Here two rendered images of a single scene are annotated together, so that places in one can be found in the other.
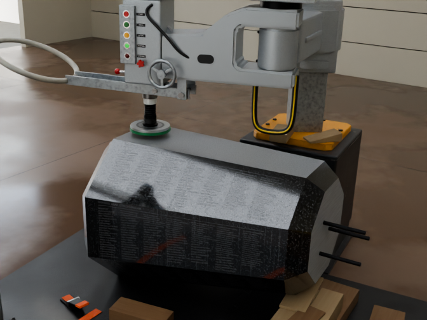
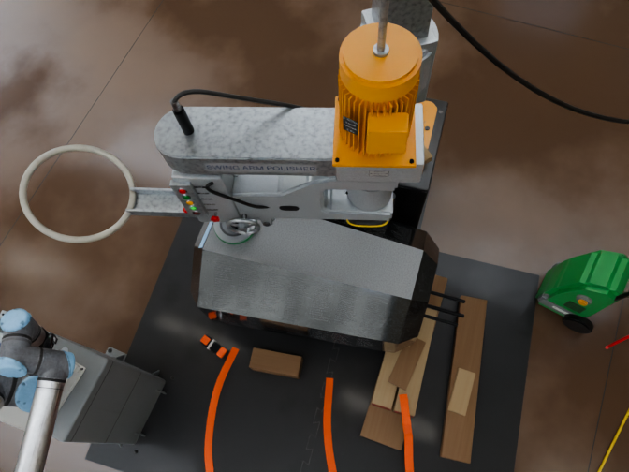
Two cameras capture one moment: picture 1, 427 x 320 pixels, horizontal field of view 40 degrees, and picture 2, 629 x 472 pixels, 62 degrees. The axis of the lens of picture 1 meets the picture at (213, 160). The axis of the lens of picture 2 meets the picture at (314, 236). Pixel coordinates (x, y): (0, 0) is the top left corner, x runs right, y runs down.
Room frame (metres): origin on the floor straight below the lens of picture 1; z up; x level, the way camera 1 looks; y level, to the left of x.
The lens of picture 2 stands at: (1.87, 0.00, 3.28)
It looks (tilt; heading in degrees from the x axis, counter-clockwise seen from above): 67 degrees down; 358
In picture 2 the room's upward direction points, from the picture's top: 9 degrees counter-clockwise
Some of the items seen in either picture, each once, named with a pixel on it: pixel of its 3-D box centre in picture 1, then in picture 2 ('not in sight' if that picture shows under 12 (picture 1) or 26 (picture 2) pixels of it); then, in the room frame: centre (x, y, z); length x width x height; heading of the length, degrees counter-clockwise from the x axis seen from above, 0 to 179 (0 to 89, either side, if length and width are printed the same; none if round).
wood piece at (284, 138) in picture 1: (281, 133); not in sight; (3.25, -0.39, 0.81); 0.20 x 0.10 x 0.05; 162
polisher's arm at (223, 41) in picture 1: (223, 51); (305, 187); (2.90, -0.03, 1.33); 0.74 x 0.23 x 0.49; 76
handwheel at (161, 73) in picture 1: (164, 72); (243, 218); (2.86, 0.26, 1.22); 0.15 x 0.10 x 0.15; 76
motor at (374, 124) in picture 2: not in sight; (376, 100); (2.84, -0.29, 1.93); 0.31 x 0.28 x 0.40; 166
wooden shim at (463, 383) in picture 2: not in sight; (461, 391); (2.06, -0.70, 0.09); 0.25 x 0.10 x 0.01; 150
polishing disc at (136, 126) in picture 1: (150, 126); (234, 223); (3.01, 0.35, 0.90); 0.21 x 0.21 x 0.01
